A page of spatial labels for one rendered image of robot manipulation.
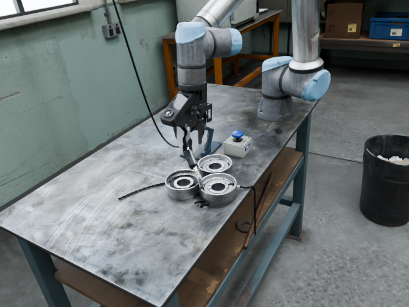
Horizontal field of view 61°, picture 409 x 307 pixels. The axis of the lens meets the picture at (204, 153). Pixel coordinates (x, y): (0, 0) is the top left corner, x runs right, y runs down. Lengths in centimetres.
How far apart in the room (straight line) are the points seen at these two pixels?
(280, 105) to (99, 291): 91
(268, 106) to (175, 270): 81
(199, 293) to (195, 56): 66
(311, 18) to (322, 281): 120
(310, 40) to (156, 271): 85
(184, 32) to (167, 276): 57
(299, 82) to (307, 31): 17
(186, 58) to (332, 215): 154
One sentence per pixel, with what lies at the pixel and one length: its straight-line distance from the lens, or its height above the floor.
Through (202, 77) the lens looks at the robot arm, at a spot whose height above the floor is 111.
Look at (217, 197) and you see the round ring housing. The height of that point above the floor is 83.
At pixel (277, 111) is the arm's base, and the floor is 84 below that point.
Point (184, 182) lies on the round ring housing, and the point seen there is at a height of 82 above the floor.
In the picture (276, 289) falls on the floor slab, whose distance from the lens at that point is 178.
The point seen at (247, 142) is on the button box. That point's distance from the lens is 115.
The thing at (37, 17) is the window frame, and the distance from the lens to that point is 243.
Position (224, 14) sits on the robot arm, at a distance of 111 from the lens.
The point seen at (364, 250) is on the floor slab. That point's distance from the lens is 204.
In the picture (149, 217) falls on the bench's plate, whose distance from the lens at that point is 95.
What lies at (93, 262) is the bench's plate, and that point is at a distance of 87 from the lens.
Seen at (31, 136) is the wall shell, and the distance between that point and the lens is 254.
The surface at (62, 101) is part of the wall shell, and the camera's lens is 265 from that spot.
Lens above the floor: 139
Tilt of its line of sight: 30 degrees down
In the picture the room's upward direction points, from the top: 5 degrees counter-clockwise
